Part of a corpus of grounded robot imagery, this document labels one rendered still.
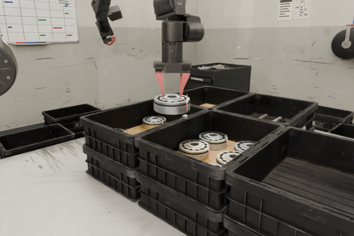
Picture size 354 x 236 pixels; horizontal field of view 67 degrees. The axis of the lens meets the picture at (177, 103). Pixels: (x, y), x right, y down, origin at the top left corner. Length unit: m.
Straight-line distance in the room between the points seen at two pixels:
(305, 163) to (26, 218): 0.86
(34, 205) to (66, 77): 3.03
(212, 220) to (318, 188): 0.30
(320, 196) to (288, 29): 3.68
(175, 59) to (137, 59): 3.74
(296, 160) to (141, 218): 0.51
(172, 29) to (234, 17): 4.13
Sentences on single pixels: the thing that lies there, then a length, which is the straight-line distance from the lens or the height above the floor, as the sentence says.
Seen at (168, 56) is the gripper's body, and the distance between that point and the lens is 0.71.
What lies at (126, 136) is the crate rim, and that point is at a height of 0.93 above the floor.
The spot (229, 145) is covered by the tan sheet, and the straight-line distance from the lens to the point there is 0.99.
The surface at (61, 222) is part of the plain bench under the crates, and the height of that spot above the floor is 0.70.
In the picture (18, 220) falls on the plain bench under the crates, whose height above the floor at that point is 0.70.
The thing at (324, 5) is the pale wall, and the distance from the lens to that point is 4.18.
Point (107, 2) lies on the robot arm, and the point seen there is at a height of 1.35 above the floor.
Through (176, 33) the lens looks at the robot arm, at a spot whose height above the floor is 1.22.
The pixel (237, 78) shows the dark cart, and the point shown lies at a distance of 2.73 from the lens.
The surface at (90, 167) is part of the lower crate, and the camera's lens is 1.07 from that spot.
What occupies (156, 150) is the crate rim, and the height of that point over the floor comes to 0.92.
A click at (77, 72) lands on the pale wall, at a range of 3.96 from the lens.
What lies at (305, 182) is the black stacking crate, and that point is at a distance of 0.83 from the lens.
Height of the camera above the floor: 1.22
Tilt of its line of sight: 15 degrees down
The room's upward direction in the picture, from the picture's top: straight up
